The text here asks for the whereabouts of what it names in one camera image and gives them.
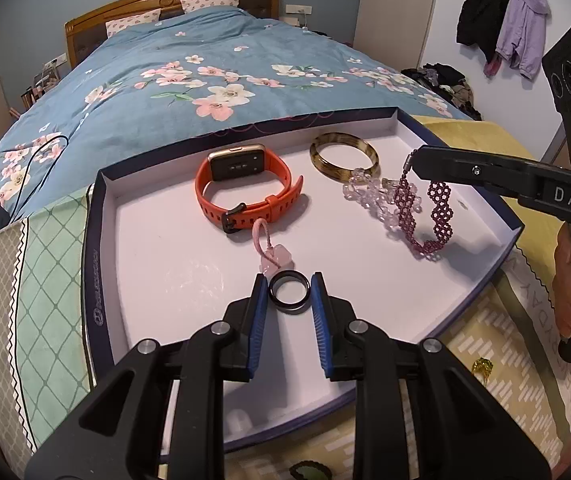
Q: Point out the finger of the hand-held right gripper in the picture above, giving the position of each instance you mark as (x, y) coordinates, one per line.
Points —
(470, 170)

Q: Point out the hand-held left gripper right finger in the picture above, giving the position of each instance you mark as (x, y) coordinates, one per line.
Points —
(319, 325)

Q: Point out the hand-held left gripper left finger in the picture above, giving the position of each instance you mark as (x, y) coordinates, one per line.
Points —
(258, 325)

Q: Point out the pink stone charm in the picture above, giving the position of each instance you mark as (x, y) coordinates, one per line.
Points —
(278, 260)

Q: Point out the navy shallow cardboard box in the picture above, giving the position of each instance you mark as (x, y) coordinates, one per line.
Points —
(175, 270)

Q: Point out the tortoiseshell bangle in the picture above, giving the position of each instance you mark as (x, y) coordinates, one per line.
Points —
(338, 136)

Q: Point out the orange smartwatch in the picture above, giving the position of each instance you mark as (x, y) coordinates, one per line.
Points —
(280, 175)

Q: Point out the small yellow ornament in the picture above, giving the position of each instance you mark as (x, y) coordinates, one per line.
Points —
(483, 367)

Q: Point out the yellow cloth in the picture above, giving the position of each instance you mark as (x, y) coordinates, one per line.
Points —
(470, 130)

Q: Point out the dark clothes pile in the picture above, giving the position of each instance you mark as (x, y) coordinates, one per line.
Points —
(440, 87)

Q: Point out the pink hanging garment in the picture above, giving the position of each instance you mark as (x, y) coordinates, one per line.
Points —
(493, 66)

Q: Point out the purple jacket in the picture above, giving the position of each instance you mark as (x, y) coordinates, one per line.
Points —
(523, 25)

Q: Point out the black jacket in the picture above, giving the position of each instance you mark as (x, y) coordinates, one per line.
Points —
(480, 15)

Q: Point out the beige wardrobe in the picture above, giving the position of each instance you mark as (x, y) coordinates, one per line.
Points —
(400, 0)

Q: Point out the patchwork patterned tablecloth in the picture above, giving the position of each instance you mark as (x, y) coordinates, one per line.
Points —
(40, 285)

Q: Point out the blue floral duvet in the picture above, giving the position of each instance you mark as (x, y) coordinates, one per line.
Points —
(215, 60)

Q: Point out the white patterned pillow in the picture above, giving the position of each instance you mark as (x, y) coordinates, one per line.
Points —
(210, 1)
(133, 21)

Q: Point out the cosmetics organizer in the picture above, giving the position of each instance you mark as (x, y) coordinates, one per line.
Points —
(40, 85)

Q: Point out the white wall socket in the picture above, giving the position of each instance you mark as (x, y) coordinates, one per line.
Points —
(58, 60)
(298, 9)

